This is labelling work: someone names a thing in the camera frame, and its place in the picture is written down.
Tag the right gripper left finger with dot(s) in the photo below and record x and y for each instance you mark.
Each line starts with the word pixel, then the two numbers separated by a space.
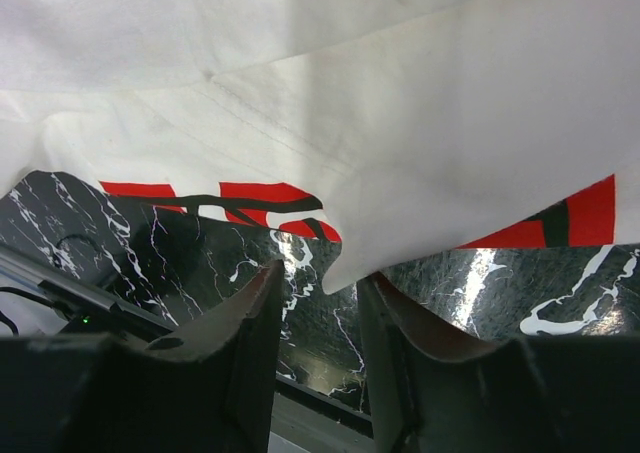
pixel 206 387

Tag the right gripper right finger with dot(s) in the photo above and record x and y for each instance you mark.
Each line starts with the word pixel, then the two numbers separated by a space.
pixel 434 388

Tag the white Coca-Cola t-shirt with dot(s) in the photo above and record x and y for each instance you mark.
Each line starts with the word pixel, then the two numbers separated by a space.
pixel 396 128

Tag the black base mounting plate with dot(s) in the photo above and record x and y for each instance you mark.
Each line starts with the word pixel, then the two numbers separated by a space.
pixel 69 298

